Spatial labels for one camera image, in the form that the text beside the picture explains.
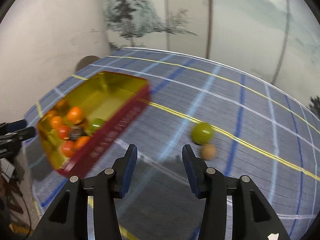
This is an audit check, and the large dark water chestnut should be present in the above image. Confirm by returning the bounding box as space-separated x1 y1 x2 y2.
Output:
68 126 87 141

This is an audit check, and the large orange mandarin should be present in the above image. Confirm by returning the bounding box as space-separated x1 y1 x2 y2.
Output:
74 136 91 151

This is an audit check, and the green tomato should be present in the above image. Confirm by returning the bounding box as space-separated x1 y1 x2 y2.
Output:
89 118 105 134
191 122 214 145

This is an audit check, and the oval orange kumquat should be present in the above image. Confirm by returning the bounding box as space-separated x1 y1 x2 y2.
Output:
50 115 63 130

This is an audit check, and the upper red tomato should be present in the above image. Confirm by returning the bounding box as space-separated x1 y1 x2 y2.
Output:
58 125 71 140

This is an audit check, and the red tomato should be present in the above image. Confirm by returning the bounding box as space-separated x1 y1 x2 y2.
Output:
58 125 71 140
61 140 75 158

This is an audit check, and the lower red tomato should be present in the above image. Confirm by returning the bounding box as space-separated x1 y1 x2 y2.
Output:
61 140 75 158

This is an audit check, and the far orange mandarin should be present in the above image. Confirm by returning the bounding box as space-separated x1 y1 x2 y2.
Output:
67 106 85 125

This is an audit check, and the red gold toffee tin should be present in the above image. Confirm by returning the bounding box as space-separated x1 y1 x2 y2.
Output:
37 71 150 177

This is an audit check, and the small brown kiwi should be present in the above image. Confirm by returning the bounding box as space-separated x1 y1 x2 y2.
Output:
201 144 216 161

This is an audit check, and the blue plaid tablecloth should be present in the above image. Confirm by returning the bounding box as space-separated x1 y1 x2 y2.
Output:
23 48 319 239

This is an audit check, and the painted folding screen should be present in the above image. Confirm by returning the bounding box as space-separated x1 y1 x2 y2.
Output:
102 0 319 106

